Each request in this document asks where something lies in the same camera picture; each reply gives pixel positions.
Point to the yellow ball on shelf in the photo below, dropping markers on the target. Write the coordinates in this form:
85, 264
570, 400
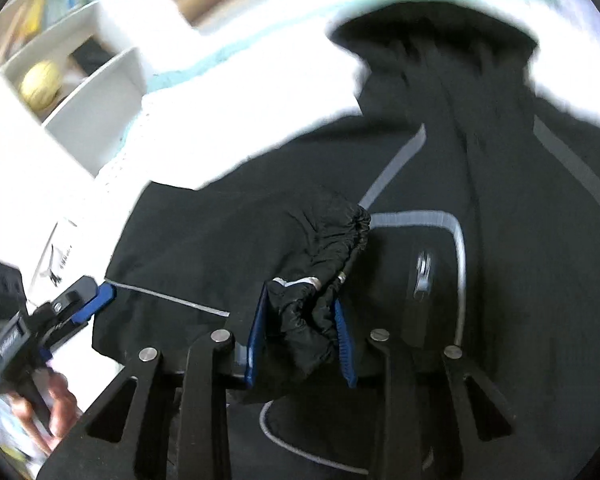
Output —
40, 85

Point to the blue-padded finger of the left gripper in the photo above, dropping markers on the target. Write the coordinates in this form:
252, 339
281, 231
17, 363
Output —
74, 307

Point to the white floral bed quilt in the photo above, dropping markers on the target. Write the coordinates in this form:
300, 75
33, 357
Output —
478, 120

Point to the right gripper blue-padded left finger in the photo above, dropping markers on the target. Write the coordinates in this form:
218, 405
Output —
249, 324

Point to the black hooded jacket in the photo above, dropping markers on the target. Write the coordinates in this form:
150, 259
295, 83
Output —
458, 392

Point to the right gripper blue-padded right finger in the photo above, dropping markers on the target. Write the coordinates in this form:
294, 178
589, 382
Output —
355, 360

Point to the white bookshelf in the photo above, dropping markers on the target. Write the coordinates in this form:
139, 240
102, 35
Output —
102, 75

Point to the person's left hand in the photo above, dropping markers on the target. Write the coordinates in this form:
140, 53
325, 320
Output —
64, 412

